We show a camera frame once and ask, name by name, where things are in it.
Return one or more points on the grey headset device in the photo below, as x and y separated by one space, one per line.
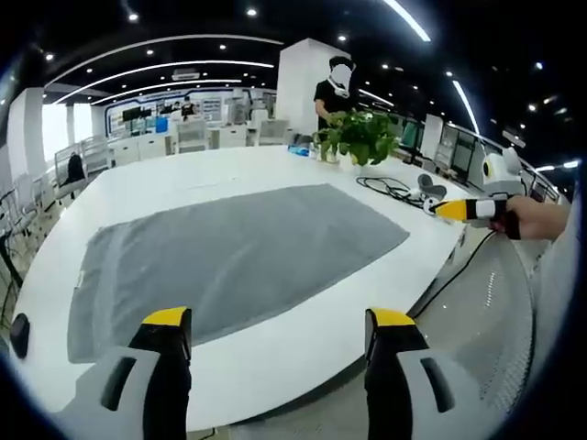
431 185

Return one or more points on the blue packet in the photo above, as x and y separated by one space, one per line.
300 149

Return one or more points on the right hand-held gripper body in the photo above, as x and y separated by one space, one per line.
497 181

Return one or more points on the small black device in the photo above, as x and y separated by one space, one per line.
19 334

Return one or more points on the grey towel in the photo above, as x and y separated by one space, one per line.
229 256

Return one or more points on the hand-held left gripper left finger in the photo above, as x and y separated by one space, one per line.
137 380

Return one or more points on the white table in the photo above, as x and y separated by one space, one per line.
275 183

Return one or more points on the green potted plant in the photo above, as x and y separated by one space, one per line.
357 137

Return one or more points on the white office chair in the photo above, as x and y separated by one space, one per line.
190 135

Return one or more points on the black backpack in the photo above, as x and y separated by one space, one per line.
74 167

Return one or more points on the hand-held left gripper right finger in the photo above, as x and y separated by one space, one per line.
403 380

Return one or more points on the person's right hand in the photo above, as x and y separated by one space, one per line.
523 222

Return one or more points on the white mesh chair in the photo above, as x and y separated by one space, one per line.
273 132

